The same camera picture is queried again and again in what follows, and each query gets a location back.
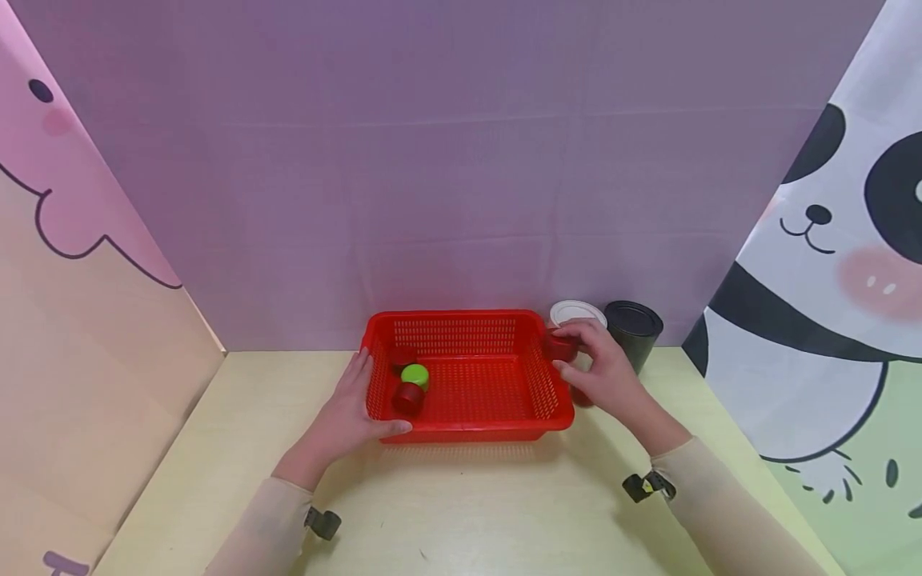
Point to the person's right hand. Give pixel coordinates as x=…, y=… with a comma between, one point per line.
x=612, y=376

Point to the person's left hand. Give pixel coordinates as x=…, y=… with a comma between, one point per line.
x=346, y=416

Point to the person's right thumb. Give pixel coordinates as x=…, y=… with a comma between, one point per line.
x=569, y=370

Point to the person's right index finger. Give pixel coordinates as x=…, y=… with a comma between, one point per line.
x=585, y=326

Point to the person's left thumb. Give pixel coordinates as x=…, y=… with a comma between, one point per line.
x=392, y=430

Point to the person's left fingers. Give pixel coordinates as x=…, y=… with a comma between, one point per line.
x=364, y=368

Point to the red plastic mesh basket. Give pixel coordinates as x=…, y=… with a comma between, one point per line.
x=475, y=384

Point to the person's left forearm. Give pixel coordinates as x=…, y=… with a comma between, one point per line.
x=281, y=504

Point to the person's right forearm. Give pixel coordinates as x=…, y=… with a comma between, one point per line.
x=720, y=504

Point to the black cylindrical can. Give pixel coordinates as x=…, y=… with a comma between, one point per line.
x=634, y=330

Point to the green bottle cap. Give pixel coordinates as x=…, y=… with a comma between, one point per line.
x=415, y=374

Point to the black wrist band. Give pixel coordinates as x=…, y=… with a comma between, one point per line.
x=323, y=523
x=647, y=486

